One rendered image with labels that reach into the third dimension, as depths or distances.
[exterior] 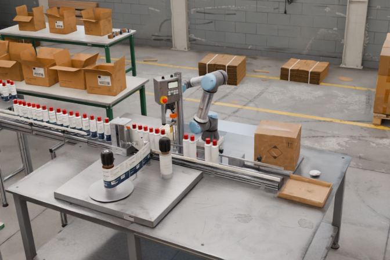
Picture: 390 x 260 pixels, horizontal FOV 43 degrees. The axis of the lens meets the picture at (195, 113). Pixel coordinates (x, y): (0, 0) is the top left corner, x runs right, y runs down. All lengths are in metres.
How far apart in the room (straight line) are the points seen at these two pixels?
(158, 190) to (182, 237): 0.48
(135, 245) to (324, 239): 1.56
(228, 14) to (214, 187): 6.01
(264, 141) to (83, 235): 1.66
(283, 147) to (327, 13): 5.30
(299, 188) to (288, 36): 5.65
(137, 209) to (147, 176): 0.40
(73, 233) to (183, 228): 1.37
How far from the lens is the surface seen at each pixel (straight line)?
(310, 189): 3.52
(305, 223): 3.19
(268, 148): 3.64
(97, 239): 4.14
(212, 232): 3.09
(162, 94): 3.65
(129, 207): 3.26
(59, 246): 4.16
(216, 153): 3.59
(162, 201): 3.29
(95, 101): 5.26
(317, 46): 8.85
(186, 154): 3.72
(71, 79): 5.68
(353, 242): 4.49
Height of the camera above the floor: 2.68
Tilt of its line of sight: 24 degrees down
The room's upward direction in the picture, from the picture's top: 2 degrees counter-clockwise
